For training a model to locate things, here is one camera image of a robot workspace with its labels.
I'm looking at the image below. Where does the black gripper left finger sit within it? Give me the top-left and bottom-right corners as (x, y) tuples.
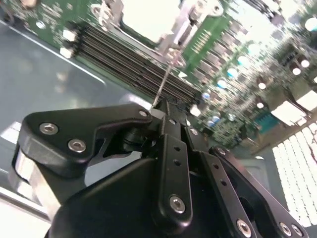
(8, 99), (194, 229)

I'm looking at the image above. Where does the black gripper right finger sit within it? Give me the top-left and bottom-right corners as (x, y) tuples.
(172, 104), (309, 238)

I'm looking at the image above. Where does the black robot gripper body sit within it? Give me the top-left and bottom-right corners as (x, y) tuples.
(46, 127), (233, 238)

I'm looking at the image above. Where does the thin wire locking lever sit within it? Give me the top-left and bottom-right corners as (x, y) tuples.
(151, 47), (186, 109)

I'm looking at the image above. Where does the silver CPU plate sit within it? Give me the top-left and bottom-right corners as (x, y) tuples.
(120, 0), (180, 45)

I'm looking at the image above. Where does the metal socket cover frame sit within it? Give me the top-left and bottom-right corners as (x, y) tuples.
(98, 0), (225, 57)

